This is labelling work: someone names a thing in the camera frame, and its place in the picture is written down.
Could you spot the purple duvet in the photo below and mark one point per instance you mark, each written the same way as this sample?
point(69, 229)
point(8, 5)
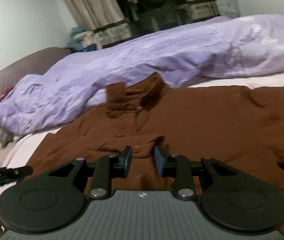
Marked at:
point(220, 48)

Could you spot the brown shirt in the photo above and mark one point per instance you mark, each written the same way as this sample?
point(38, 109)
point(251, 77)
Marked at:
point(194, 129)

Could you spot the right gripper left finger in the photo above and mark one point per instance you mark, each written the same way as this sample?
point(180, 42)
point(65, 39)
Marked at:
point(108, 167)

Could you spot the pile of blue clothes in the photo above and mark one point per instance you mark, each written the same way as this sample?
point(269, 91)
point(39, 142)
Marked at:
point(81, 40)

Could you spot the red cloth by headboard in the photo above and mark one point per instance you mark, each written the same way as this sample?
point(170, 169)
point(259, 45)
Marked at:
point(5, 93)

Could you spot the pink bed sheet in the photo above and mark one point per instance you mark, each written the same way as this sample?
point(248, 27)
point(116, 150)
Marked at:
point(19, 149)

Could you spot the mauve quilted headboard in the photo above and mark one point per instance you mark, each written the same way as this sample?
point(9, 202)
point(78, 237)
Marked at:
point(36, 63)

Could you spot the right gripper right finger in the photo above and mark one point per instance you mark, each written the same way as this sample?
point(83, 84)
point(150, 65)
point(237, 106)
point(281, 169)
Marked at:
point(183, 170)

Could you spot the grey hanging bag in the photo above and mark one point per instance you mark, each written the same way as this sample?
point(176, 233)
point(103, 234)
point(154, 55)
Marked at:
point(228, 8)

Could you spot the left beige curtain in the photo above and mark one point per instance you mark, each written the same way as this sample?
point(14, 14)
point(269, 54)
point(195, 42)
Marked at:
point(104, 18)

